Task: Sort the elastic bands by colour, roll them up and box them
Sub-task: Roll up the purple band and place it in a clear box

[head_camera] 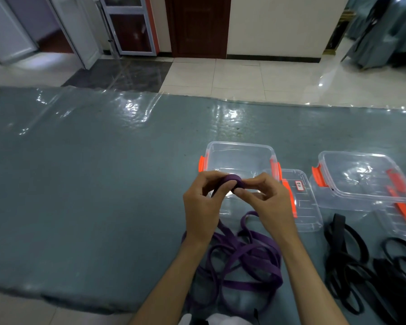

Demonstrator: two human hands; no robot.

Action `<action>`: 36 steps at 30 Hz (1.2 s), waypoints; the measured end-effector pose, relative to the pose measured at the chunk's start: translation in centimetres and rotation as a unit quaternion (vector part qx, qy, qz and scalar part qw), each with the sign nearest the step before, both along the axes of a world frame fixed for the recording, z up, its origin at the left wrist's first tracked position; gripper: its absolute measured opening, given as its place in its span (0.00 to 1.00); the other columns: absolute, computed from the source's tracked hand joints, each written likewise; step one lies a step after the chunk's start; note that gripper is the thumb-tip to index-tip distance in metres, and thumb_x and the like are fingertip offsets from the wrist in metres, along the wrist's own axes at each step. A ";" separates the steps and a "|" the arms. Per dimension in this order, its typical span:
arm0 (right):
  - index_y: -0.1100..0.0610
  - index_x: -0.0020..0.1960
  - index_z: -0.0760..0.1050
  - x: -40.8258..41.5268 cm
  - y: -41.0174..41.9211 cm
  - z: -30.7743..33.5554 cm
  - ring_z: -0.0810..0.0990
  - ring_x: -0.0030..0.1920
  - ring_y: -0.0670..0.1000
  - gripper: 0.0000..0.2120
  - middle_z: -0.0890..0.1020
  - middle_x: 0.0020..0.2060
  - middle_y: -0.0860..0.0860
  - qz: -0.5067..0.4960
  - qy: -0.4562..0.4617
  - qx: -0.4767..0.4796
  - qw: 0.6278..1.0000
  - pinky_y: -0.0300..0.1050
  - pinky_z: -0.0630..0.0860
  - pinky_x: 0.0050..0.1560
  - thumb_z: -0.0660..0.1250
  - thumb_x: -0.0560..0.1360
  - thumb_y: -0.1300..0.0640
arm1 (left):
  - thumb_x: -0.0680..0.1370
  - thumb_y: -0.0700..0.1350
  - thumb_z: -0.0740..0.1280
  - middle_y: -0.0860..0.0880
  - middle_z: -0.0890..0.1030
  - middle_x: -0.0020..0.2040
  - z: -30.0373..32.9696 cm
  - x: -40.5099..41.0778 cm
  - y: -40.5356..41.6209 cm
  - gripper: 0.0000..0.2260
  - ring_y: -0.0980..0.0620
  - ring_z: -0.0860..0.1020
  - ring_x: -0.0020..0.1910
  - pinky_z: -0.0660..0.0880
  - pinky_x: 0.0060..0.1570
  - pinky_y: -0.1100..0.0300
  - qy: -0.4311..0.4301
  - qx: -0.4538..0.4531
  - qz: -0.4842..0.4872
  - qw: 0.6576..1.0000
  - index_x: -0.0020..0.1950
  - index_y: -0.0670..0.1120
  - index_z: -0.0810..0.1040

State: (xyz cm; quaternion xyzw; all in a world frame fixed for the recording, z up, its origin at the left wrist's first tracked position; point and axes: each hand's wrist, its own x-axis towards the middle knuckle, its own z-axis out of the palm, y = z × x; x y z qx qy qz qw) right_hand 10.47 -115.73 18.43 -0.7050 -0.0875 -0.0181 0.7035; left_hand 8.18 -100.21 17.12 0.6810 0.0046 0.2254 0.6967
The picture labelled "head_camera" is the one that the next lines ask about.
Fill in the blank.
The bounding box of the clear plastic storage box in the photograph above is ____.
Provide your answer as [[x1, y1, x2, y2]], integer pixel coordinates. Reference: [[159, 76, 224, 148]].
[[198, 141, 283, 217], [309, 151, 406, 214]]

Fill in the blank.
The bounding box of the person's left hand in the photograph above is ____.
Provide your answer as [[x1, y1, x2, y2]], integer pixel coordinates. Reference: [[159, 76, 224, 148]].
[[182, 171, 237, 246]]

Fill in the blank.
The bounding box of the white framed glass door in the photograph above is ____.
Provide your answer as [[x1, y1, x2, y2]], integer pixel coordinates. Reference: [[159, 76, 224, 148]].
[[100, 0, 160, 57]]

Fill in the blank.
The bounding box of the clear lid orange handle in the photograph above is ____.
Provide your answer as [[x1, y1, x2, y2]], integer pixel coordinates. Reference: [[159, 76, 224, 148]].
[[375, 199, 406, 242], [281, 169, 324, 233]]

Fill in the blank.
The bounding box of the person's right hand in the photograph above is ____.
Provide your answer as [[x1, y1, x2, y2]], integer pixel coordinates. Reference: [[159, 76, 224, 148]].
[[233, 172, 300, 247]]

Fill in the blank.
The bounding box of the dark brown wooden door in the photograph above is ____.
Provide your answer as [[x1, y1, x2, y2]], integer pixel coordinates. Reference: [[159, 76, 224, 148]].
[[165, 0, 231, 59]]

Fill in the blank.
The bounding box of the white open door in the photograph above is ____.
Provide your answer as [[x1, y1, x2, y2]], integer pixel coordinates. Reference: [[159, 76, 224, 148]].
[[0, 0, 38, 65]]

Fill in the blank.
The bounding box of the narrow white door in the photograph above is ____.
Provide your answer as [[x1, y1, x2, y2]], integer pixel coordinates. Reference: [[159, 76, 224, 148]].
[[49, 0, 102, 70]]

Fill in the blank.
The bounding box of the person's left forearm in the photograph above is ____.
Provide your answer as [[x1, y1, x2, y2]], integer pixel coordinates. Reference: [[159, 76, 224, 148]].
[[128, 238, 209, 325]]

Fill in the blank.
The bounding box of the person's white shirt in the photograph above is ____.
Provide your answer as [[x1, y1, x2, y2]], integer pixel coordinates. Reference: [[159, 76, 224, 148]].
[[179, 313, 254, 325]]

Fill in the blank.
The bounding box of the purple resistance band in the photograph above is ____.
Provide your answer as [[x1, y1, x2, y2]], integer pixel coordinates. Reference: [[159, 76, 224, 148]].
[[186, 213, 284, 317]]

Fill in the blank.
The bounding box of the person's right forearm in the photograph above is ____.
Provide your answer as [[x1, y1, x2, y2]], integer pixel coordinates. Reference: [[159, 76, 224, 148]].
[[281, 233, 349, 325]]

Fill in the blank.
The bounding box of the wide black resistance band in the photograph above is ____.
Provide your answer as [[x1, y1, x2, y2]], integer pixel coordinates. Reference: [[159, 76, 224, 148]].
[[324, 214, 371, 315]]

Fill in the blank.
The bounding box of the teal felt table cover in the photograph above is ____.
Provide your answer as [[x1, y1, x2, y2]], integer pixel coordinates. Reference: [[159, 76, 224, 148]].
[[0, 86, 406, 325]]

